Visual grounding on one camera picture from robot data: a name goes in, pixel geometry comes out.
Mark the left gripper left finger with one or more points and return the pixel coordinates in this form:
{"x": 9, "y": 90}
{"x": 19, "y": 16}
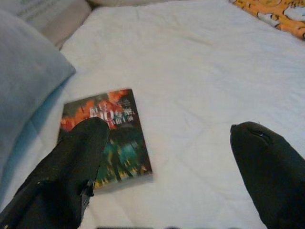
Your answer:
{"x": 59, "y": 181}

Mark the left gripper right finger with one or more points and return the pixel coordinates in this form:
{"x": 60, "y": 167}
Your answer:
{"x": 274, "y": 181}

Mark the beige padded bed frame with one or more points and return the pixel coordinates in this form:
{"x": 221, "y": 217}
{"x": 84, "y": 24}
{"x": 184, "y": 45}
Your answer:
{"x": 69, "y": 23}

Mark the orange patterned blanket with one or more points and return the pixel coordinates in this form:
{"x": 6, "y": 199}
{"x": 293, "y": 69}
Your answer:
{"x": 281, "y": 16}

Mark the book with red green cover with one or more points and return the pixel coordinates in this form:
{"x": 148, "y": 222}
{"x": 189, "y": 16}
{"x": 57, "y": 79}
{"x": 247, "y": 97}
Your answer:
{"x": 128, "y": 143}

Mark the white quilted bed sheet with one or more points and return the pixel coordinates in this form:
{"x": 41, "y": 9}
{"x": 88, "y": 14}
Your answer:
{"x": 190, "y": 71}

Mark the light blue pillow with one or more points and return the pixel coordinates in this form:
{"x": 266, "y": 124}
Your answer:
{"x": 28, "y": 71}

